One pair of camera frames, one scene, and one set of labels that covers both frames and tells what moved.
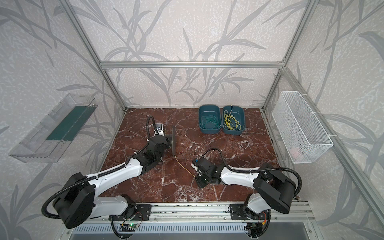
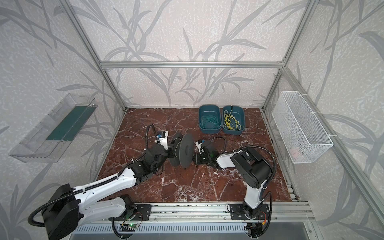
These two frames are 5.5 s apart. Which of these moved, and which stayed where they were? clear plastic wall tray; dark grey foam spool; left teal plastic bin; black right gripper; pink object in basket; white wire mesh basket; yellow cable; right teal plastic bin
Moved: black right gripper; dark grey foam spool; yellow cable
Stayed: right teal plastic bin; clear plastic wall tray; white wire mesh basket; left teal plastic bin; pink object in basket
